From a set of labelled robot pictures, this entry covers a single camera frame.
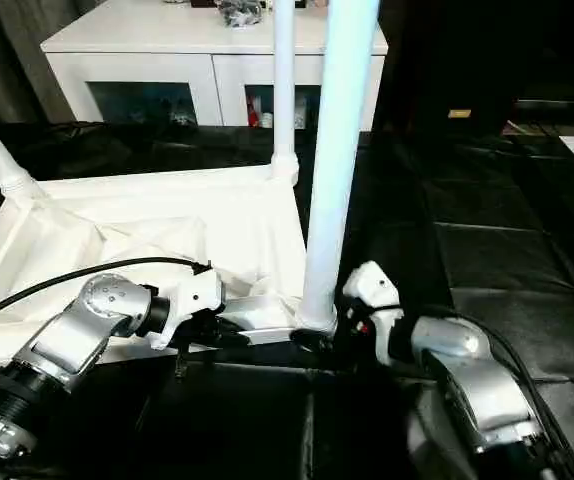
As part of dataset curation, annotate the grey curtain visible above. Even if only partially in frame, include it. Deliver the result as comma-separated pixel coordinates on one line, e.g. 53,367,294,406
0,0,73,124

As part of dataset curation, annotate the black work mat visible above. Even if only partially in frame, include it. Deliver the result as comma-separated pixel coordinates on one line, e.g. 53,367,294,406
0,119,574,480

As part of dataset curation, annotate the white sideboard cabinet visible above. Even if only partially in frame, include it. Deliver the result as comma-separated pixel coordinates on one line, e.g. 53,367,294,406
40,4,389,129

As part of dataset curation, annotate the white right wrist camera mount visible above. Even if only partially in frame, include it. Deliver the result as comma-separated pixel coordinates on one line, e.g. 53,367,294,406
341,261,404,361

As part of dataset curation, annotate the black camera cable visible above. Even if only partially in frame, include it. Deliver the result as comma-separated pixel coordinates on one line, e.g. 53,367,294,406
0,257,211,331
366,304,574,480

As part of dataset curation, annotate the black right camera cable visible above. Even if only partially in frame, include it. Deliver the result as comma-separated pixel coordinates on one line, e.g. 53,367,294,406
366,304,574,480

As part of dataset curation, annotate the black left camera cable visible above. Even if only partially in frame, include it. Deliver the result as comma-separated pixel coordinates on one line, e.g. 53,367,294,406
0,257,211,331

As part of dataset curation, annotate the white plastic table top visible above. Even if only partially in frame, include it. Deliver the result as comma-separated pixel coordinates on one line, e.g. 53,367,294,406
0,162,341,379

